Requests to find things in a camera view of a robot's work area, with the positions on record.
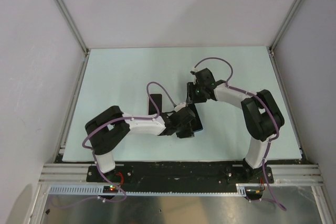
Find dark blue smartphone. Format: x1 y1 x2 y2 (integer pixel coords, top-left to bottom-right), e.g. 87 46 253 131
188 104 203 133

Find pale pink smartphone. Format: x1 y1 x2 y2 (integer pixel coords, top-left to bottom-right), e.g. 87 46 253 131
148 93 163 115

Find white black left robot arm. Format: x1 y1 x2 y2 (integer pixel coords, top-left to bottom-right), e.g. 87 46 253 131
82 103 197 182

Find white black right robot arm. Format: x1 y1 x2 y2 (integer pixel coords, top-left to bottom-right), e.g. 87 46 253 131
187 68 285 183

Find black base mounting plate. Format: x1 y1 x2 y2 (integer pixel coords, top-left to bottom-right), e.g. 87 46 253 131
86 159 275 193

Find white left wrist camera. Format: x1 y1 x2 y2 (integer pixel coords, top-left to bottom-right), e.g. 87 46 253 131
174 102 187 112

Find white slotted cable duct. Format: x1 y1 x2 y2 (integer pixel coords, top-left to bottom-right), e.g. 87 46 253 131
49 185 246 197

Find aluminium front frame rail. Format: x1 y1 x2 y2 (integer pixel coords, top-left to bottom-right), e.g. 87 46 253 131
39 164 90 183

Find left aluminium frame post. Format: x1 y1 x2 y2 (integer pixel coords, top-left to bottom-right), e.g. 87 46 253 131
54 0 89 56

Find aluminium frame post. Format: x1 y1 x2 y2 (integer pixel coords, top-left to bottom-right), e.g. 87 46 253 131
269 0 305 54
54 0 89 56

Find right aluminium frame post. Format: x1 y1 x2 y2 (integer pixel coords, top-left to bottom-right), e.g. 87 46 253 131
269 0 305 54

